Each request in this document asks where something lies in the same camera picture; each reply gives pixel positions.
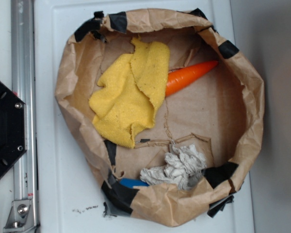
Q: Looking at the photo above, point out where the blue plastic bottle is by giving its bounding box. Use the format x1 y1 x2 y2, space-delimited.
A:
119 178 149 188

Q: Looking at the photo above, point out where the white tray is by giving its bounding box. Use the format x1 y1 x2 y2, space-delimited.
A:
33 0 254 233

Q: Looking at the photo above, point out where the orange plastic carrot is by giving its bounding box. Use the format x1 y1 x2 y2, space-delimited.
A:
165 61 219 97

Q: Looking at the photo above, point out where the brown paper bag bin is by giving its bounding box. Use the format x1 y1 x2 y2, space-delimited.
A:
55 9 264 227

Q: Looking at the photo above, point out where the crumpled white paper towel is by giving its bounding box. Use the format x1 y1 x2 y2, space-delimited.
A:
140 143 207 190

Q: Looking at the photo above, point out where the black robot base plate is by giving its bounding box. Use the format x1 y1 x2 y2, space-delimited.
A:
0 81 27 179

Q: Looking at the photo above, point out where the aluminium extrusion rail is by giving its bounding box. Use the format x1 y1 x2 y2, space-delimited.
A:
11 0 40 233

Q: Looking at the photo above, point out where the metal corner bracket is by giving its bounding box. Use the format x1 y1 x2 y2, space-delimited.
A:
3 199 34 233

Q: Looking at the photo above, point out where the yellow cloth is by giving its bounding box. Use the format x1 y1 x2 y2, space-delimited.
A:
89 38 170 148

